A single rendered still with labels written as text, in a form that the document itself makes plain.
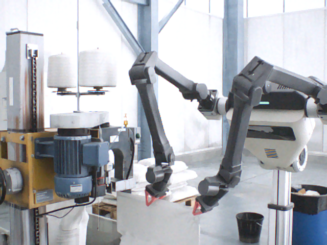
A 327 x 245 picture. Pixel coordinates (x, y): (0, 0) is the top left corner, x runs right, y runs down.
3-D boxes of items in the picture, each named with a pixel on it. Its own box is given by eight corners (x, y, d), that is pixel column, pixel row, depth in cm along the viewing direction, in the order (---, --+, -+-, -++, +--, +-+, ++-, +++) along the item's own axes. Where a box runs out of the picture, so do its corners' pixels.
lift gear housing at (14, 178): (23, 194, 164) (22, 168, 163) (10, 197, 159) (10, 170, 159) (10, 190, 171) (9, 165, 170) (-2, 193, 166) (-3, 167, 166)
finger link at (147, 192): (138, 201, 179) (146, 185, 176) (148, 198, 185) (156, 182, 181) (148, 211, 176) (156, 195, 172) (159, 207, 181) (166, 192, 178)
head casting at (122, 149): (134, 177, 209) (134, 121, 207) (98, 185, 190) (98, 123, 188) (96, 171, 228) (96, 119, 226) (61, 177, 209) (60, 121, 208)
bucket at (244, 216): (268, 239, 418) (269, 215, 416) (255, 247, 395) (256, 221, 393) (243, 233, 437) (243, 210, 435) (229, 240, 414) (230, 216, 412)
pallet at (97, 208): (197, 206, 552) (197, 195, 551) (140, 227, 457) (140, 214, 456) (151, 197, 602) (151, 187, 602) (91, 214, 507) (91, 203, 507)
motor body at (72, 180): (99, 195, 164) (98, 135, 163) (69, 201, 152) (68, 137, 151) (76, 189, 174) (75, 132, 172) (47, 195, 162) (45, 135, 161)
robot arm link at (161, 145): (154, 64, 160) (134, 66, 167) (145, 68, 156) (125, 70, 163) (179, 160, 173) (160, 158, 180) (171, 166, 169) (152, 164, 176)
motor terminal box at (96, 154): (110, 169, 164) (110, 141, 163) (99, 173, 154) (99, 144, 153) (91, 168, 166) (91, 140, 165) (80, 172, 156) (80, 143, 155)
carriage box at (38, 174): (92, 195, 186) (91, 128, 184) (27, 210, 160) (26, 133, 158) (60, 188, 202) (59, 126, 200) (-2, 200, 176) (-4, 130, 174)
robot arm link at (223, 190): (233, 190, 154) (227, 178, 158) (222, 189, 150) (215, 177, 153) (223, 200, 158) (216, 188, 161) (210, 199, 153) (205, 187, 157)
